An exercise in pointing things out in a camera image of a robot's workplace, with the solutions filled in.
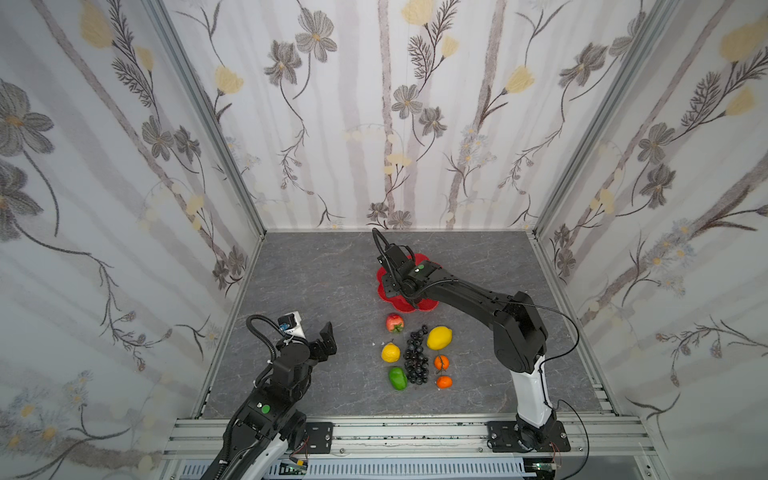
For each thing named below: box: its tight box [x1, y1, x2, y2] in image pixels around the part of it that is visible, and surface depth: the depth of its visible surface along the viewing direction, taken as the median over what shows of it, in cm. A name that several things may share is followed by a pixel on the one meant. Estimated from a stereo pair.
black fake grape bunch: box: [403, 324, 429, 385], surface depth 85 cm
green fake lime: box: [389, 367, 408, 391], surface depth 82 cm
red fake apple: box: [386, 313, 405, 333], surface depth 92 cm
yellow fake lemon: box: [427, 326, 453, 351], surface depth 90 cm
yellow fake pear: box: [381, 339, 401, 363], surface depth 87 cm
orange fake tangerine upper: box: [434, 355, 451, 370], surface depth 86 cm
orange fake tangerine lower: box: [437, 375, 453, 389], surface depth 83 cm
